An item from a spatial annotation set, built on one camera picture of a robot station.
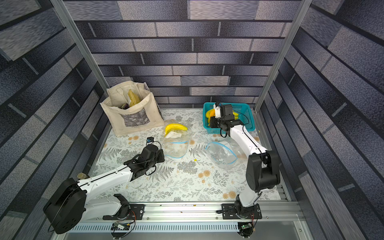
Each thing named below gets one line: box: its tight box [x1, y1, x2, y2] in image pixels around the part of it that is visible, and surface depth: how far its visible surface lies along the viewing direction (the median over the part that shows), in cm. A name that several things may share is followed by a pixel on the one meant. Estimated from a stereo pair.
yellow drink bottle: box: [77, 172, 88, 180], surface depth 73 cm
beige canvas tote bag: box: [100, 80, 165, 137], surface depth 97 cm
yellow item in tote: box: [128, 89, 141, 107], surface depth 97 cm
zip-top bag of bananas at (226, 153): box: [206, 136, 248, 170], surface depth 88 cm
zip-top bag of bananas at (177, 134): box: [162, 119, 193, 159], surface depth 101 cm
